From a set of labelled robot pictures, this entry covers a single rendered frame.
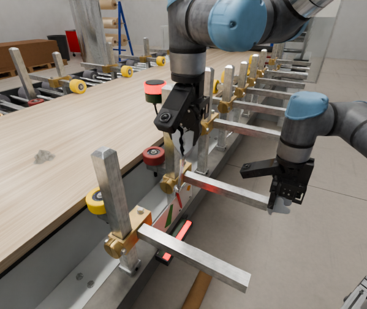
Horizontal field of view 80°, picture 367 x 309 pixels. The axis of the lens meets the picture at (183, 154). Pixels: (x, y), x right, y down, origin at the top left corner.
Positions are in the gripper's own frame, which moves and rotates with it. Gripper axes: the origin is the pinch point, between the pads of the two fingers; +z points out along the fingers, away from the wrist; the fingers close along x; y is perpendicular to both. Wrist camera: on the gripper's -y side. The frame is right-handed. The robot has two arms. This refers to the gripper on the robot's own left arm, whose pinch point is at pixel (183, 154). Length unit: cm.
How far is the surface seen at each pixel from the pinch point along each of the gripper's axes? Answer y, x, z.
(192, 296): 7, -1, 94
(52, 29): 466, 742, 34
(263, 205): 9.5, -21.6, 16.9
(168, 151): 5.2, 7.9, 4.7
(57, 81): 43, 115, 8
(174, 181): 4.2, 5.7, 15.1
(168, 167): 5.1, 8.4, 10.9
